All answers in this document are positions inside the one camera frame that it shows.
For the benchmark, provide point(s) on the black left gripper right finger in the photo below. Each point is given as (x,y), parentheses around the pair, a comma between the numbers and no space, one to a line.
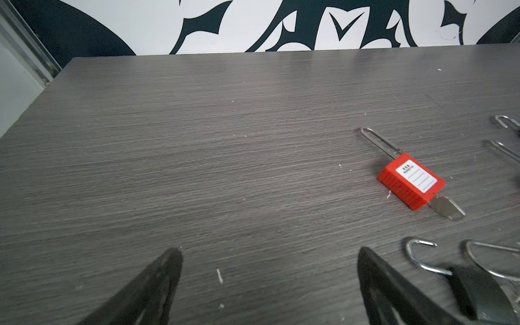
(386,293)

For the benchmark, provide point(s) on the red padlock with white label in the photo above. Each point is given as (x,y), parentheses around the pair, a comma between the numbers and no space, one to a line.
(411,182)

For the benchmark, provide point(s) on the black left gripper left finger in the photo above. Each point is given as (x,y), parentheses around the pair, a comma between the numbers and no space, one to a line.
(147,299)

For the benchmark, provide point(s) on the silver key in padlock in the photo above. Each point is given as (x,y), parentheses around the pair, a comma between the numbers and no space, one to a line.
(447,208)

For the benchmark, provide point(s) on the steel shackle at right edge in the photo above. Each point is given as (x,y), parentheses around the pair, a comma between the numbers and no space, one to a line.
(505,138)

